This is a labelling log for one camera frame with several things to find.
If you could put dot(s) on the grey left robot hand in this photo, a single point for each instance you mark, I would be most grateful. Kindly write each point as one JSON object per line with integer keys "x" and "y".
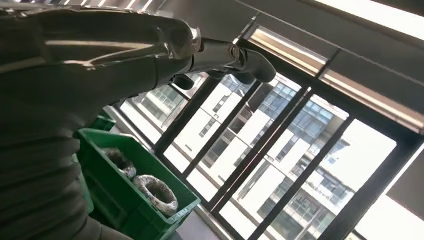
{"x": 82, "y": 66}

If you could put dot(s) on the green crate holding yellow coils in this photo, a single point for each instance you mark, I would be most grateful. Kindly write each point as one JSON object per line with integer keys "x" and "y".
{"x": 102, "y": 123}

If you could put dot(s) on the green crate holding packages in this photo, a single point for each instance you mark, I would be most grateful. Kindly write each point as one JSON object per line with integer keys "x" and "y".
{"x": 84, "y": 185}

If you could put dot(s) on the green crate holding wrapped coils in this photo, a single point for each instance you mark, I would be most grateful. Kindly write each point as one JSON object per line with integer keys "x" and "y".
{"x": 109, "y": 198}

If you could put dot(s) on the white building outside window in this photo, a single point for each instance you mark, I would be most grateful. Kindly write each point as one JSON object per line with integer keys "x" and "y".
{"x": 357, "y": 155}

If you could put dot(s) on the black window frame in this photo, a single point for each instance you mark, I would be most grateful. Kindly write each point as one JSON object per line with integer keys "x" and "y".
{"x": 374, "y": 192}

